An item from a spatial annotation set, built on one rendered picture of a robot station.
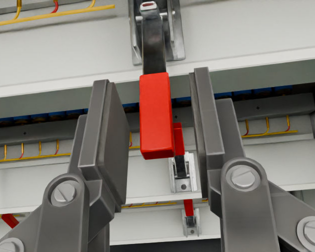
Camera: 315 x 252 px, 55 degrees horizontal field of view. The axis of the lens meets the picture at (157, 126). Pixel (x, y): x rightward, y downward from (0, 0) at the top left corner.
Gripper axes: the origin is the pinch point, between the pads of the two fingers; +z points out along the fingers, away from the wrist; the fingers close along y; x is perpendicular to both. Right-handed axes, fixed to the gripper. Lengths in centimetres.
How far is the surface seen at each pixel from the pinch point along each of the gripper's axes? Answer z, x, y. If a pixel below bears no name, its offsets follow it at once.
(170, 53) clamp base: 6.3, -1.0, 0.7
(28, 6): 9.6, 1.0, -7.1
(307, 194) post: 12.2, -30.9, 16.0
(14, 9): 9.6, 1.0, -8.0
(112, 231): 12.3, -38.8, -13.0
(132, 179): 10.2, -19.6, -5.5
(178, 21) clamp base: 7.8, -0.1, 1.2
